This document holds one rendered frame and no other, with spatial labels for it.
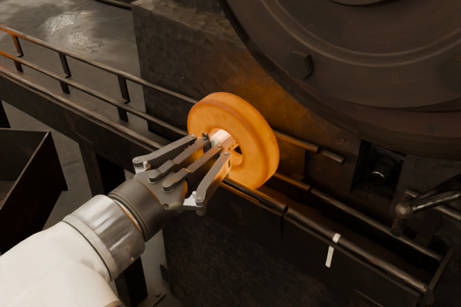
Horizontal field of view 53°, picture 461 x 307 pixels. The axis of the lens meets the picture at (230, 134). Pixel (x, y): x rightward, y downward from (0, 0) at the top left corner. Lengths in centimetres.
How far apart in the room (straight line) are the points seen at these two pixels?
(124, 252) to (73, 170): 132
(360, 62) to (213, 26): 41
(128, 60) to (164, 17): 171
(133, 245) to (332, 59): 31
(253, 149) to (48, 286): 31
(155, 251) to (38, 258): 102
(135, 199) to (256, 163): 19
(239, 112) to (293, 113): 9
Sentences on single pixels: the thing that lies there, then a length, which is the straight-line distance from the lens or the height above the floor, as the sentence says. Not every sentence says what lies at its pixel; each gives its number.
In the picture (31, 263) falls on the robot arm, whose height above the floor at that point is 80.
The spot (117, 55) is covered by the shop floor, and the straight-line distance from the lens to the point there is 255.
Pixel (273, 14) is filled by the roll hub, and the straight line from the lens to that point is 39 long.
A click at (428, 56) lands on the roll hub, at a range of 34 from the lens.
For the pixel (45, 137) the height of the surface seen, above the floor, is 72.
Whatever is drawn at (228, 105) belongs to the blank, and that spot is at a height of 83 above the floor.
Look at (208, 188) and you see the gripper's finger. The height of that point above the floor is 77.
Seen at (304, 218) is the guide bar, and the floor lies 71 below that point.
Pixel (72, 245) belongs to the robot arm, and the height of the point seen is 80.
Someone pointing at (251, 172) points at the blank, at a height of 73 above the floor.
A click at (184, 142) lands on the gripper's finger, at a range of 66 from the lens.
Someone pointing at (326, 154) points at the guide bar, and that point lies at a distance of 67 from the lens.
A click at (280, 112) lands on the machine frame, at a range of 69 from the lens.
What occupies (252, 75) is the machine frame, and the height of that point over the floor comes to 83.
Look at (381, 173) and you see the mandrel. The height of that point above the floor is 75.
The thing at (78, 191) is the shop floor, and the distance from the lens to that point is 176.
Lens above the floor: 119
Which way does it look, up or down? 38 degrees down
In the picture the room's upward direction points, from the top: straight up
